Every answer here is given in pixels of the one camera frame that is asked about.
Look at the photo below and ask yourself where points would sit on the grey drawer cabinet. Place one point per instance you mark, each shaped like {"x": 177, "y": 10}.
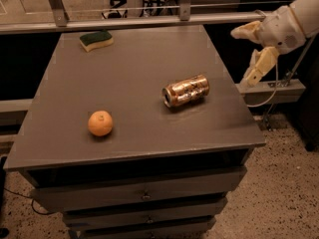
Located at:
{"x": 54, "y": 147}

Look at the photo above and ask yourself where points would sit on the orange soda can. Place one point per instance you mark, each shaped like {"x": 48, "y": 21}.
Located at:
{"x": 182, "y": 92}

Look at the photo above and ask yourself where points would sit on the green and yellow sponge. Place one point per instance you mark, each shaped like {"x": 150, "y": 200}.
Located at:
{"x": 96, "y": 40}

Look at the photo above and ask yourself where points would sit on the orange fruit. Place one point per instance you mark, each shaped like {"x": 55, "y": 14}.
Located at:
{"x": 100, "y": 123}

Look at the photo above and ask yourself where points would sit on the middle grey drawer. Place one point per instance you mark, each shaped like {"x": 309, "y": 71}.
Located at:
{"x": 145, "y": 213}

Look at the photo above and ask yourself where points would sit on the grey drawer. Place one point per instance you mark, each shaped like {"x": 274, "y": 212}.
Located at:
{"x": 88, "y": 196}
{"x": 157, "y": 230}
{"x": 145, "y": 213}

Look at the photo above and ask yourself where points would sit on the bottom grey drawer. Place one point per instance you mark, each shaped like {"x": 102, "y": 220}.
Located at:
{"x": 157, "y": 230}

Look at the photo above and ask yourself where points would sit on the top grey drawer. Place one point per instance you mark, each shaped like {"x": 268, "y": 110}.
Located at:
{"x": 88, "y": 196}

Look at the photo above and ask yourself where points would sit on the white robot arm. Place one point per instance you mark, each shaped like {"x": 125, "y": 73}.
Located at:
{"x": 306, "y": 13}

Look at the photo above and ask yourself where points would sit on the metal railing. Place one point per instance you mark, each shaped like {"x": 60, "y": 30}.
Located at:
{"x": 36, "y": 16}

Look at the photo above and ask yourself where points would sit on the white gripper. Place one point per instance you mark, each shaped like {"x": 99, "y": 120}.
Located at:
{"x": 280, "y": 31}

